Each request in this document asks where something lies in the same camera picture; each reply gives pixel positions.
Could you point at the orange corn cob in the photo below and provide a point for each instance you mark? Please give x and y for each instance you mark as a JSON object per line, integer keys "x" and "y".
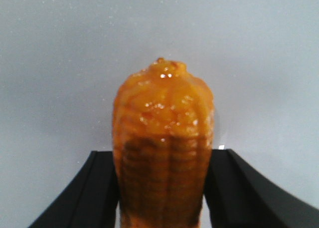
{"x": 163, "y": 121}

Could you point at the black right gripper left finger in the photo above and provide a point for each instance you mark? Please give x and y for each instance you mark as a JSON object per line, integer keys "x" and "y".
{"x": 89, "y": 201}

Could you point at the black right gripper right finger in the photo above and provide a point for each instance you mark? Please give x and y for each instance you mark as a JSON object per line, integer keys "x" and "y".
{"x": 238, "y": 196}

